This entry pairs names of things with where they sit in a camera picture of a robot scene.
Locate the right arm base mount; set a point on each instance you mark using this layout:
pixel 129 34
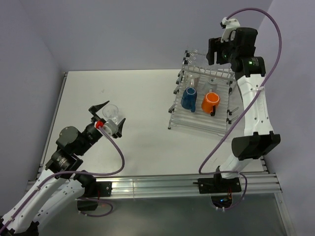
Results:
pixel 219 185

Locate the aluminium mounting rail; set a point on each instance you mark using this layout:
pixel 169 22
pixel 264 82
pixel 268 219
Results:
pixel 152 187

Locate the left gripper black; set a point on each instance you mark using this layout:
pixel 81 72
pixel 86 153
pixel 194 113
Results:
pixel 94 109

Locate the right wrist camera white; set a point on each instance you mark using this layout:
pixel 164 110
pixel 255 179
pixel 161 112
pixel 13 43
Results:
pixel 228 25

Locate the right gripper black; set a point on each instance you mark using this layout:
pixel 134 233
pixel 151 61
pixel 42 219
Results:
pixel 213 44

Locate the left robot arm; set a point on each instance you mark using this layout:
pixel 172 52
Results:
pixel 25 218

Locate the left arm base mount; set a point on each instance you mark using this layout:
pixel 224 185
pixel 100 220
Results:
pixel 89 197

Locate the orange plastic mug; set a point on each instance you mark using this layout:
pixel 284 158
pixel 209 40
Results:
pixel 210 102

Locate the clear glass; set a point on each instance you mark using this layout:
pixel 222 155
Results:
pixel 201 60
pixel 111 112

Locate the dark blue cup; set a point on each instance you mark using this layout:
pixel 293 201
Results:
pixel 188 100

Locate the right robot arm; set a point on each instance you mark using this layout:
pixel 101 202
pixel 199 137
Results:
pixel 259 137

